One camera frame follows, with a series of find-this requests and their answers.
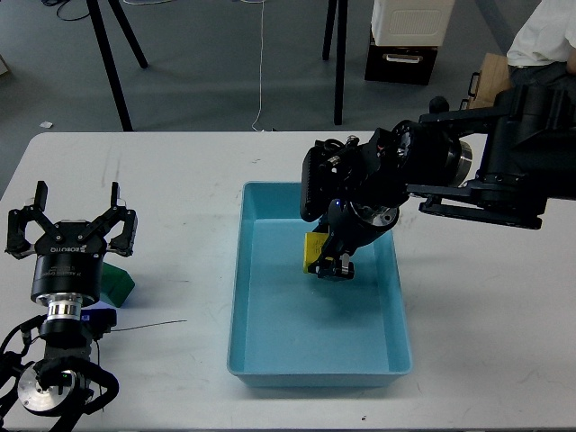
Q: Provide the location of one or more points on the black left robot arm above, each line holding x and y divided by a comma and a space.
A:
47, 357

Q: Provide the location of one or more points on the black tripod left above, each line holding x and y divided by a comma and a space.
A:
106, 52

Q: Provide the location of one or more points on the light blue plastic box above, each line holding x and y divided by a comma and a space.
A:
291, 329

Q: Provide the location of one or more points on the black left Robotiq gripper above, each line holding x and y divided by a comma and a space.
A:
67, 270

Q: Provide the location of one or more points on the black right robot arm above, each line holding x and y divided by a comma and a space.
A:
497, 165

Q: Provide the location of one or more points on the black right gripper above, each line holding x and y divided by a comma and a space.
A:
354, 190

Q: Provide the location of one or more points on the seated person white shirt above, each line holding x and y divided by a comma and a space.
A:
543, 51

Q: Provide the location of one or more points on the black tripod right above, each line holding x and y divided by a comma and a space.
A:
336, 28

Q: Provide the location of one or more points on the green block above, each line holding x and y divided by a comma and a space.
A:
116, 285

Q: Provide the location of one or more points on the yellow block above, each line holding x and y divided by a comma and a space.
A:
312, 247

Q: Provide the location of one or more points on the black tripod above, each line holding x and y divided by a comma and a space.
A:
336, 28
106, 52

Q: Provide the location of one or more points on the black case with handle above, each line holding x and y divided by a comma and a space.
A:
401, 65

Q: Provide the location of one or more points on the cardboard box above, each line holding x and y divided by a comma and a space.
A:
488, 82

